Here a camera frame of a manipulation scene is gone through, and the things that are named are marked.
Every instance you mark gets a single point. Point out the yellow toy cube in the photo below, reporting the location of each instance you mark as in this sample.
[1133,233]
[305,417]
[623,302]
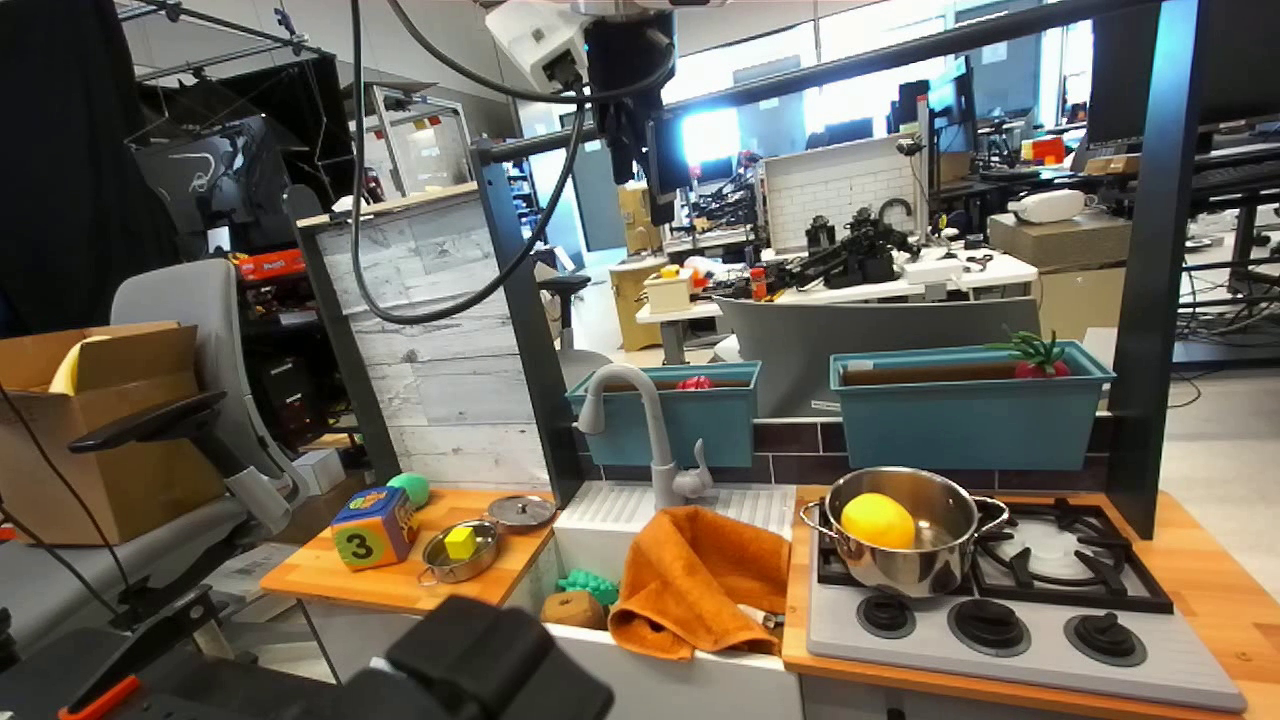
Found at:
[462,540]

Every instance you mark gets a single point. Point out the yellow toy lemon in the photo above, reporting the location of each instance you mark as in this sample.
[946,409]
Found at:
[877,523]

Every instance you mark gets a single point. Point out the white desk with grey panel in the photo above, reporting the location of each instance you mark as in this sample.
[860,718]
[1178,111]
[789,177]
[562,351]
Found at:
[867,346]

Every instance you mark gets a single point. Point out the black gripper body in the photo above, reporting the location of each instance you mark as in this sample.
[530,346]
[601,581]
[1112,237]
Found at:
[628,74]

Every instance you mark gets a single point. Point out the orange fluffy towel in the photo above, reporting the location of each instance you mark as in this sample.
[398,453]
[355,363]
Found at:
[693,575]

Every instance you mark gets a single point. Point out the black stove grate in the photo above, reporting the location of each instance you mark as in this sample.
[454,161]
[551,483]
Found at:
[1066,563]

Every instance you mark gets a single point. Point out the brown round toy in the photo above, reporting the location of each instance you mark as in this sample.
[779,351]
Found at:
[573,608]

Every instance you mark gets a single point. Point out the green toy leaves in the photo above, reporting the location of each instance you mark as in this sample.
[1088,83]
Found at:
[1038,346]

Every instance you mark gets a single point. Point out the green ridged toy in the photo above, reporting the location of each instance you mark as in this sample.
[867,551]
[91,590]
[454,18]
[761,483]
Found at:
[587,586]

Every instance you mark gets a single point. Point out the teal planter box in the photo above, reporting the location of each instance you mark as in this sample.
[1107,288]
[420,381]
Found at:
[664,425]
[962,422]

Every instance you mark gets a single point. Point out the grey office chair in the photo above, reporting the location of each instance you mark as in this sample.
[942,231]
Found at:
[200,332]

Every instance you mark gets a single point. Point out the wooden toy kitchen counter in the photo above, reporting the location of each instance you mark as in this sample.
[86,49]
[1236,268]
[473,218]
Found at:
[1202,586]

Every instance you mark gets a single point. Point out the brown cardboard box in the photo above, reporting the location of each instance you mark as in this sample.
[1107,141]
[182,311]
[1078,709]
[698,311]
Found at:
[120,483]

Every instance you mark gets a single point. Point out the white pegboard panel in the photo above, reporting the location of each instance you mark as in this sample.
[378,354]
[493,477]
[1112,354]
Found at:
[843,184]

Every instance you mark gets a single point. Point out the black stove knob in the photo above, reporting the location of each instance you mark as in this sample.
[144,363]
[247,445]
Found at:
[989,620]
[1107,636]
[886,612]

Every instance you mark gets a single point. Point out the steel cooking pot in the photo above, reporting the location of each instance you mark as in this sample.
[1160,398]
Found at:
[932,552]

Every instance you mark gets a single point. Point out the green ball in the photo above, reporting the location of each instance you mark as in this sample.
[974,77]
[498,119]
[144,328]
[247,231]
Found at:
[409,489]

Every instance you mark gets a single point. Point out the small steel bowl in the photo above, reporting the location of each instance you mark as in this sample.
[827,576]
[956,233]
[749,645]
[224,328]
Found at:
[433,563]

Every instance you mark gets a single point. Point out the grey toy faucet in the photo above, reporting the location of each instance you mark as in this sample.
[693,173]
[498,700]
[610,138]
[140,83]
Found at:
[655,412]

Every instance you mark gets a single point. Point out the white brick pattern panel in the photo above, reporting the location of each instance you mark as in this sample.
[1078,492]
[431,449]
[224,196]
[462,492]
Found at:
[442,346]

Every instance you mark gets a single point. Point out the colourful number cube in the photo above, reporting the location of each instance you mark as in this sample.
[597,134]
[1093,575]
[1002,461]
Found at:
[370,528]

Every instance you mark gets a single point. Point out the black metal rack frame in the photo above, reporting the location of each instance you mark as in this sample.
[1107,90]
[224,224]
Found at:
[1160,266]

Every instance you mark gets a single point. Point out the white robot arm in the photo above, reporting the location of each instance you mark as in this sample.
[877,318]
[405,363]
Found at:
[535,44]

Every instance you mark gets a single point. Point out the white dish drying rack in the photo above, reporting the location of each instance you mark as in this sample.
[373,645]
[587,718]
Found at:
[601,512]

